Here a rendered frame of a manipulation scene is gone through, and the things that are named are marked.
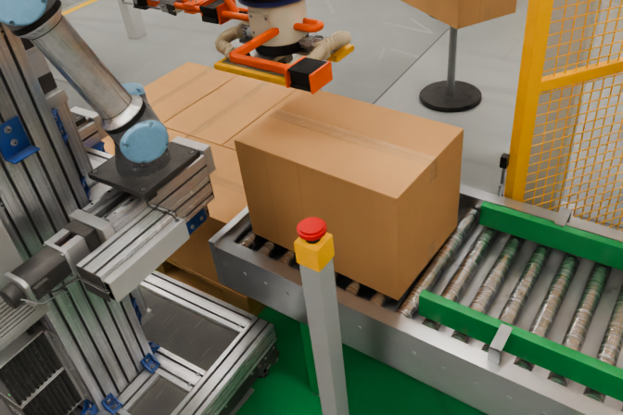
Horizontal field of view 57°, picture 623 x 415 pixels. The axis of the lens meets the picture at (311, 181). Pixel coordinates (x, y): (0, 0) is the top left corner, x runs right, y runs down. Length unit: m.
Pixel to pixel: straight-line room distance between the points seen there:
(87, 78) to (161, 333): 1.23
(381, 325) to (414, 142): 0.55
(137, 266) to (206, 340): 0.80
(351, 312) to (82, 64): 1.00
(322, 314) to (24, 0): 0.96
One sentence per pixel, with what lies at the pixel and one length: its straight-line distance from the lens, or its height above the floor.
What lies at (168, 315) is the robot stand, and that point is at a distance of 2.38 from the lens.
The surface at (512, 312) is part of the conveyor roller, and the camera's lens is 1.82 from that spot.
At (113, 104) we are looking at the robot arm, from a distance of 1.39.
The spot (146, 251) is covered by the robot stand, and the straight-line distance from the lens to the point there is 1.52.
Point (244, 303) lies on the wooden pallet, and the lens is 2.48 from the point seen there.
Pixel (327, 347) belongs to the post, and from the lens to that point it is 1.60.
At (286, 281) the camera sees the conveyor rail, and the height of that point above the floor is 0.58.
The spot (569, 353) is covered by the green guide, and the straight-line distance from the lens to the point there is 1.65.
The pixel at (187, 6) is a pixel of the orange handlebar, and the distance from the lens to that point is 2.03.
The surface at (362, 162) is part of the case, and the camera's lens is 1.68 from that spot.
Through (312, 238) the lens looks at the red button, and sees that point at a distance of 1.31.
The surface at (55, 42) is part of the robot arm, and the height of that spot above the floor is 1.49.
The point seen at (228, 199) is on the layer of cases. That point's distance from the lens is 2.28.
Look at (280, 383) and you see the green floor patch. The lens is 2.33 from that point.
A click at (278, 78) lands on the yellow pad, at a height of 1.17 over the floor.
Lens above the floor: 1.91
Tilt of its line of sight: 36 degrees down
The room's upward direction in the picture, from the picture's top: 7 degrees counter-clockwise
